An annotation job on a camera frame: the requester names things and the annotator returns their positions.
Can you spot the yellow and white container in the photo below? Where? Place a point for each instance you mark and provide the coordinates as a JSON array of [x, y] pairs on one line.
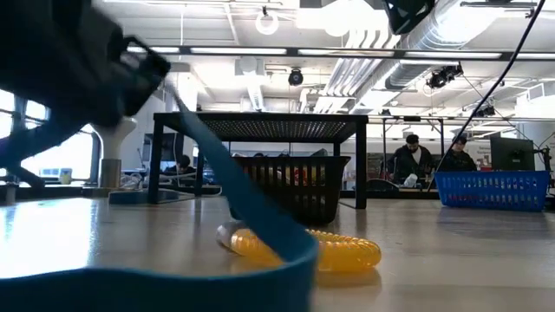
[[65, 176]]

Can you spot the black perforated metal shelf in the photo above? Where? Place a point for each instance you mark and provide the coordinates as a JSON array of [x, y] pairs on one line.
[[277, 128]]

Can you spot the person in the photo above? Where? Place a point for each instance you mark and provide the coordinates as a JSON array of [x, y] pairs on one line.
[[457, 161], [184, 164], [409, 162]]

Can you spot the silver ventilation duct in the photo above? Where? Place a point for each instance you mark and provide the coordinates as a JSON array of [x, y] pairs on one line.
[[425, 43]]

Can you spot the blue rubber band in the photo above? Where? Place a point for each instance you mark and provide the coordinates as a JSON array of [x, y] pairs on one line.
[[243, 203]]

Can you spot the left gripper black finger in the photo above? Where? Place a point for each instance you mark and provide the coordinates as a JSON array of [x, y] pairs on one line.
[[145, 78]]

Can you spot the black track spotlight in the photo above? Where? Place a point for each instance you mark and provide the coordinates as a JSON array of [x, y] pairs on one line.
[[442, 78]]

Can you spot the black plastic basket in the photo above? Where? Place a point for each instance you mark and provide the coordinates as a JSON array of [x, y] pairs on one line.
[[321, 208]]

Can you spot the black computer monitor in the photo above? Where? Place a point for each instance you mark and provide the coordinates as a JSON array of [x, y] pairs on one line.
[[511, 154], [169, 147]]

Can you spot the white lamp with wooden base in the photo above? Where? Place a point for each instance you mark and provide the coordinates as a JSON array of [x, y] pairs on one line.
[[112, 173]]

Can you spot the black round ceiling speaker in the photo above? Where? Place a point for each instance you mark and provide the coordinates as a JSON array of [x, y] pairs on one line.
[[295, 77]]

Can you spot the overhead rig light bar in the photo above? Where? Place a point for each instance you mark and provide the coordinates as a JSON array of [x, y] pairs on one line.
[[260, 50]]

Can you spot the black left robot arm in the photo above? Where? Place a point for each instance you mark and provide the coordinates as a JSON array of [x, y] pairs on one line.
[[34, 149]]

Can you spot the blue plastic basket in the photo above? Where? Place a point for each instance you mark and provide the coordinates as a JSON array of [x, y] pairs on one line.
[[490, 203]]

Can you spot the white paper cup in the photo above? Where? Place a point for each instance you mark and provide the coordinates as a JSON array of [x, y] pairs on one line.
[[410, 180]]

